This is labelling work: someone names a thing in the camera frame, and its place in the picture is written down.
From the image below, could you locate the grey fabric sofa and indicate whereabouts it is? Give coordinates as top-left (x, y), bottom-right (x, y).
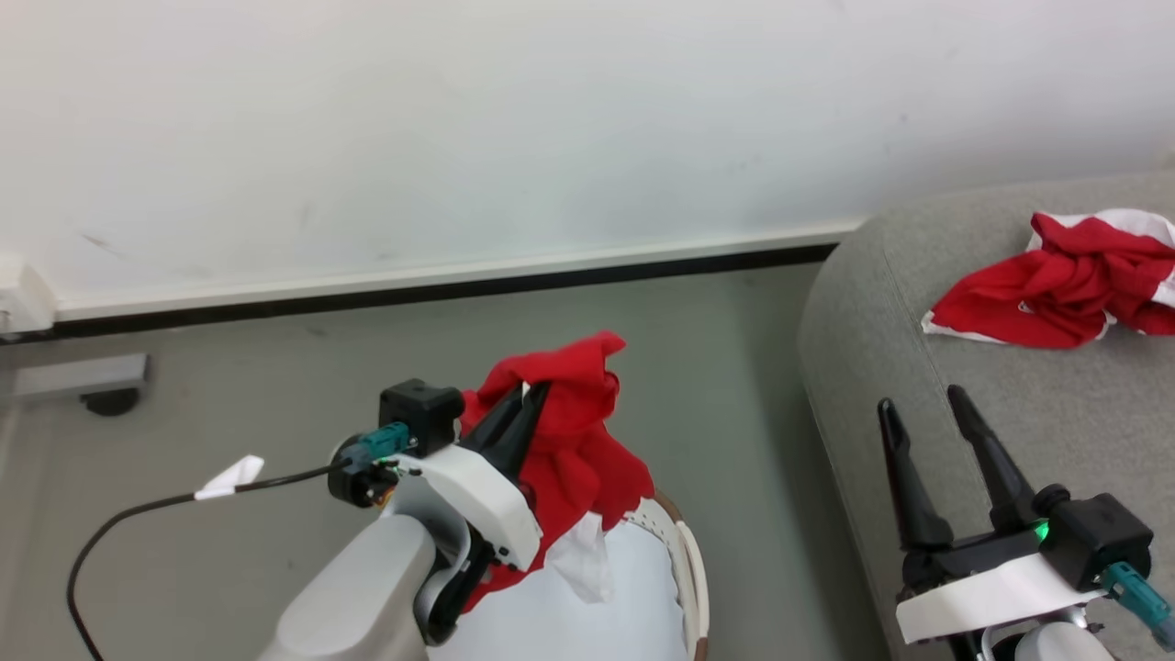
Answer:
top-left (797, 170), bottom-right (1175, 661)

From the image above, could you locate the teal camera connector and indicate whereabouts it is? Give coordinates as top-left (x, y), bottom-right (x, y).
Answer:
top-left (1099, 562), bottom-right (1175, 653)
top-left (356, 422), bottom-right (411, 462)

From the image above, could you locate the teal left camera connector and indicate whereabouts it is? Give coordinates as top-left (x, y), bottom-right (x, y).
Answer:
top-left (356, 422), bottom-right (411, 462)

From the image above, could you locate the teal right camera connector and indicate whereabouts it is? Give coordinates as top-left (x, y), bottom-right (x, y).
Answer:
top-left (1099, 562), bottom-right (1175, 653)

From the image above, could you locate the red white striped garment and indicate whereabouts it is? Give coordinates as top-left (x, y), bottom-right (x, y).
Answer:
top-left (921, 208), bottom-right (1175, 351)

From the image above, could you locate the black frame foot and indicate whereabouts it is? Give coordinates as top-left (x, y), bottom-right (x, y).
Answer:
top-left (81, 388), bottom-right (140, 418)

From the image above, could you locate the black left camera cable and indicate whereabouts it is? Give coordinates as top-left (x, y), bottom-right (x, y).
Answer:
top-left (66, 464), bottom-right (354, 661)

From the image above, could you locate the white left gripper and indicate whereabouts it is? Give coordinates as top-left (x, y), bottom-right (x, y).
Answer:
top-left (386, 381), bottom-right (552, 644)

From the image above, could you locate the white cable tag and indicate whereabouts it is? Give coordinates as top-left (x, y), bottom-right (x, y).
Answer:
top-left (194, 455), bottom-right (265, 501)

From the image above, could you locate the white black baseboard strip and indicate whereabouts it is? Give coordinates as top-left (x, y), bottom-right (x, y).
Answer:
top-left (50, 218), bottom-right (868, 339)

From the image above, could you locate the white plastic laundry basket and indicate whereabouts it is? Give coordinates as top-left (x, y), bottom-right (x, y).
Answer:
top-left (430, 519), bottom-right (691, 661)

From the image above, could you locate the grey aluminium frame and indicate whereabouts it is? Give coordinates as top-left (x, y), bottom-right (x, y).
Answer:
top-left (0, 353), bottom-right (150, 406)

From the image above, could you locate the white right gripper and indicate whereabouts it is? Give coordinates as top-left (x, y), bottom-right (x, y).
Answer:
top-left (877, 385), bottom-right (1112, 661)

